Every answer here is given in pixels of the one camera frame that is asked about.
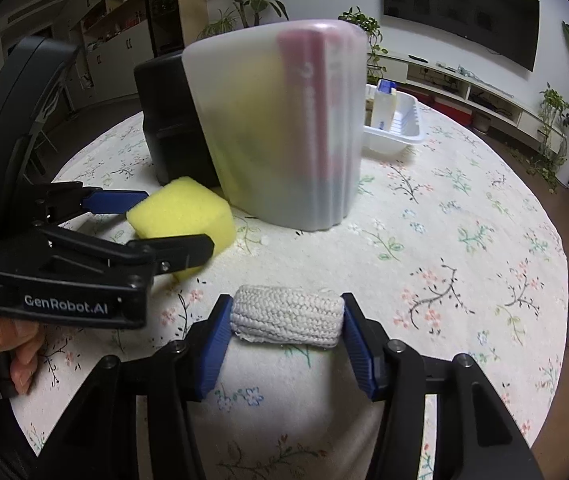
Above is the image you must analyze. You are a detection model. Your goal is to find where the large yellow rectangular sponge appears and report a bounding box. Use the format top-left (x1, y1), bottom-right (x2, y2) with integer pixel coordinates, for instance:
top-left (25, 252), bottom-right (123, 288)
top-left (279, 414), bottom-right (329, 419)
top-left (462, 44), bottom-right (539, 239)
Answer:
top-left (126, 177), bottom-right (236, 257)

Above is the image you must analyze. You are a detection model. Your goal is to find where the white knitted scrubber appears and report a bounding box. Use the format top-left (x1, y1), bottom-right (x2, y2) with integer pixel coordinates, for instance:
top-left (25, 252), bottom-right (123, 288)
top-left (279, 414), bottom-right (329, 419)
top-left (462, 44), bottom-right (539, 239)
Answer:
top-left (230, 285), bottom-right (345, 349)

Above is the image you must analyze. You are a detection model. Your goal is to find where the white plastic tray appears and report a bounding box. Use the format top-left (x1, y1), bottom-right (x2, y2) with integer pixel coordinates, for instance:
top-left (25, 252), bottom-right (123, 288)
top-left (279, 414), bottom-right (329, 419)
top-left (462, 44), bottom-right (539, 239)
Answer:
top-left (362, 84), bottom-right (426, 157)

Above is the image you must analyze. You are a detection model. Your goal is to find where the blue yellow tissue pack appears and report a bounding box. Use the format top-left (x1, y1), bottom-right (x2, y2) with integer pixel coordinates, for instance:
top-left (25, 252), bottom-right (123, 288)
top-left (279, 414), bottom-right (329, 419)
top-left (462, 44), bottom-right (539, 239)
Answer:
top-left (370, 79), bottom-right (397, 131)

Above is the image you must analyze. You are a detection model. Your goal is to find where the black cylindrical appliance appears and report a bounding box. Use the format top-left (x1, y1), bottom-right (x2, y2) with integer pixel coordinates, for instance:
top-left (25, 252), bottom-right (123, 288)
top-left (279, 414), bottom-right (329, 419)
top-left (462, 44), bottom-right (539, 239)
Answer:
top-left (134, 51), bottom-right (219, 188)

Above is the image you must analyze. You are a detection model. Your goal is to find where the floral tablecloth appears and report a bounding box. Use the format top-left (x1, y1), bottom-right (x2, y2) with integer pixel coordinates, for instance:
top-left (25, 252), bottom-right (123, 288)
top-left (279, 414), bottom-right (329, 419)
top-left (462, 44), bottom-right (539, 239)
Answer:
top-left (11, 107), bottom-right (569, 479)

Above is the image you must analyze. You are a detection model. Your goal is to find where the translucent plastic container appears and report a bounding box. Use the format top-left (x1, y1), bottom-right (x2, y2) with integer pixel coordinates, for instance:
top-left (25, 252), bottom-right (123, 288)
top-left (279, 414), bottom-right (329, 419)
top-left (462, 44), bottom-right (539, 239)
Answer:
top-left (182, 20), bottom-right (367, 231)

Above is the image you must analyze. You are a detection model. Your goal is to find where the small plant on console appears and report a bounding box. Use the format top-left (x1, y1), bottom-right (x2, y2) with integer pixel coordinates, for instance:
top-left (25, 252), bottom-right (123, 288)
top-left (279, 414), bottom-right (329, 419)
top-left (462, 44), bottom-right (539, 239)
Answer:
top-left (511, 84), bottom-right (569, 194)

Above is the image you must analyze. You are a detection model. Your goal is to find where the white TV console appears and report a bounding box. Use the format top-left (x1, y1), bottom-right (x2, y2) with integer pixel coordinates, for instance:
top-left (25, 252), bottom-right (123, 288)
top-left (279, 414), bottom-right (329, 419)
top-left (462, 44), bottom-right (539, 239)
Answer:
top-left (373, 52), bottom-right (569, 154)

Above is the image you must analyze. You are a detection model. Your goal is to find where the trailing green vine plant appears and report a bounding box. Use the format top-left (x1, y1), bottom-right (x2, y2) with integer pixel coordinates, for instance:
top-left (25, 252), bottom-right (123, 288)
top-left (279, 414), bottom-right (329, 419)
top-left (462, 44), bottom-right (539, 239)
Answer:
top-left (339, 6), bottom-right (388, 84)

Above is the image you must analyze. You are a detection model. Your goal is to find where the white cabinet wall unit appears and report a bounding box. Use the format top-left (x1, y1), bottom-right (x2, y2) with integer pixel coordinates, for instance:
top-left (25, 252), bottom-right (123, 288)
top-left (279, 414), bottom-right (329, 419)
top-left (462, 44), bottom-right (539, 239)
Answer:
top-left (0, 0), bottom-right (153, 110)

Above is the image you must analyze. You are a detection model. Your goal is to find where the wall-mounted black television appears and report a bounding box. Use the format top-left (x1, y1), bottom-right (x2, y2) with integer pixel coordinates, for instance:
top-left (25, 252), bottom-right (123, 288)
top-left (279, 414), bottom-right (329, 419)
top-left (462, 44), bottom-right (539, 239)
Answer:
top-left (383, 0), bottom-right (540, 70)

